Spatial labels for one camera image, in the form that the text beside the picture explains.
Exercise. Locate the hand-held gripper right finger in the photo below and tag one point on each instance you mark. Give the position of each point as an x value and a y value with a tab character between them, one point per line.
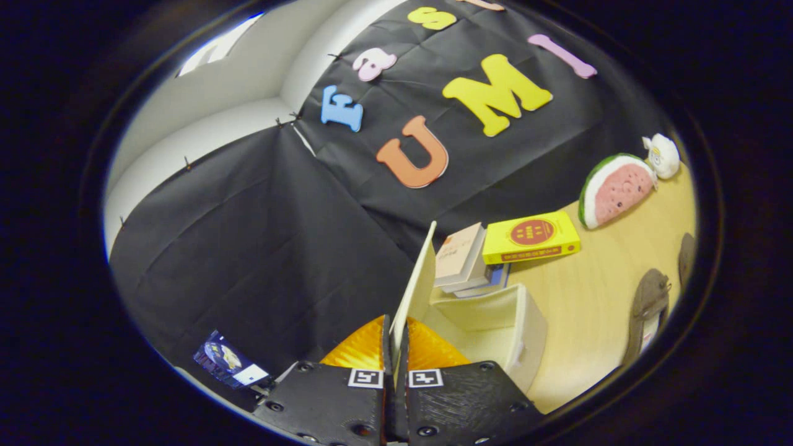
458	402

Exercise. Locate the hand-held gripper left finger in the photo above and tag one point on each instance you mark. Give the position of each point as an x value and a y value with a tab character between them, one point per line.
328	402

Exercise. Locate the cream fabric storage box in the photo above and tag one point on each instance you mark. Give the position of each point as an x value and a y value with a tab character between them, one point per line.
489	316

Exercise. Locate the brown fuzzy shoe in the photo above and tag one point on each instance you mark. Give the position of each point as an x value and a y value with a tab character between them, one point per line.
686	260
647	297

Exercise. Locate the blue printed packet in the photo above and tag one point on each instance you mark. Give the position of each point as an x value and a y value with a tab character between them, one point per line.
217	356

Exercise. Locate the blue book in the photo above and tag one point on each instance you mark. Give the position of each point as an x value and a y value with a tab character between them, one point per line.
495	279

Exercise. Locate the beige book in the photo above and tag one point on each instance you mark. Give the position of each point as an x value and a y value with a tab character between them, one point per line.
458	254

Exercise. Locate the yellow book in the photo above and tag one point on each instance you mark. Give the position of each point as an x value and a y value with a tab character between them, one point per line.
557	238

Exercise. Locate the watermelon slice plush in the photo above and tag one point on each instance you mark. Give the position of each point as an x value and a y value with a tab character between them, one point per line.
616	192

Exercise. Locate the white plush toy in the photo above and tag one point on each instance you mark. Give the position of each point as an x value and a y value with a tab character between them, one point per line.
663	156

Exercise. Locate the long ceiling light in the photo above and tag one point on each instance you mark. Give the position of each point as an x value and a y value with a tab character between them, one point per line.
217	49

